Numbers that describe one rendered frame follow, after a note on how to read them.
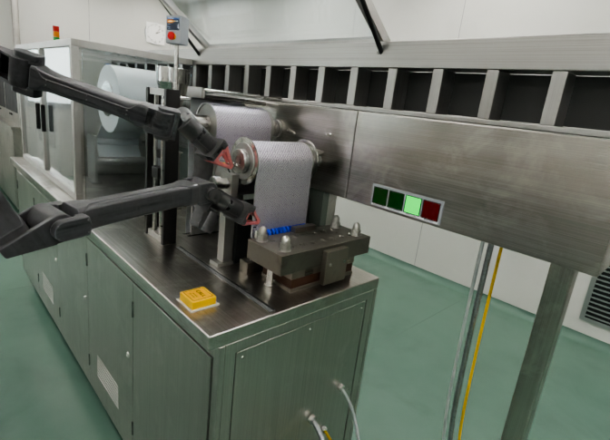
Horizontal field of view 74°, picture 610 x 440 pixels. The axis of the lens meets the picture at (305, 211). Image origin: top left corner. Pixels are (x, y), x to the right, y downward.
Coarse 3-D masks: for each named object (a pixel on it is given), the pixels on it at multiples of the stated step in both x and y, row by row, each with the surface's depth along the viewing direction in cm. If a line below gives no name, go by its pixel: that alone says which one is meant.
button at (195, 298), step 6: (198, 288) 110; (204, 288) 110; (180, 294) 107; (186, 294) 106; (192, 294) 106; (198, 294) 107; (204, 294) 107; (210, 294) 107; (186, 300) 104; (192, 300) 103; (198, 300) 103; (204, 300) 104; (210, 300) 106; (192, 306) 102; (198, 306) 104; (204, 306) 105
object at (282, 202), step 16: (256, 192) 124; (272, 192) 129; (288, 192) 133; (304, 192) 139; (256, 208) 126; (272, 208) 130; (288, 208) 135; (304, 208) 141; (272, 224) 132; (288, 224) 137
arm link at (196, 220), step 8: (208, 192) 105; (216, 192) 107; (216, 200) 109; (200, 208) 111; (208, 208) 110; (192, 216) 111; (200, 216) 110; (208, 216) 111; (216, 216) 113; (192, 224) 111; (200, 224) 110; (208, 224) 112; (208, 232) 112
